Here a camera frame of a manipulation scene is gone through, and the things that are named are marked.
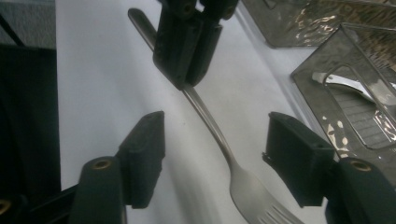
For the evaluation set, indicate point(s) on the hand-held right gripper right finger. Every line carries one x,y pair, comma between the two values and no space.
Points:
299,161

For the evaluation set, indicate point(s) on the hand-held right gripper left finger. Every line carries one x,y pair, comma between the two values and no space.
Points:
143,161

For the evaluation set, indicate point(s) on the smoked transparent plastic bin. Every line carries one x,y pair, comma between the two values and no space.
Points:
311,21
348,124

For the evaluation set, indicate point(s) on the metal fork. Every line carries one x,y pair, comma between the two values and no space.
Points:
211,124

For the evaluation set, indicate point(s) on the white ceramic spoon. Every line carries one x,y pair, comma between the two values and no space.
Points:
339,82

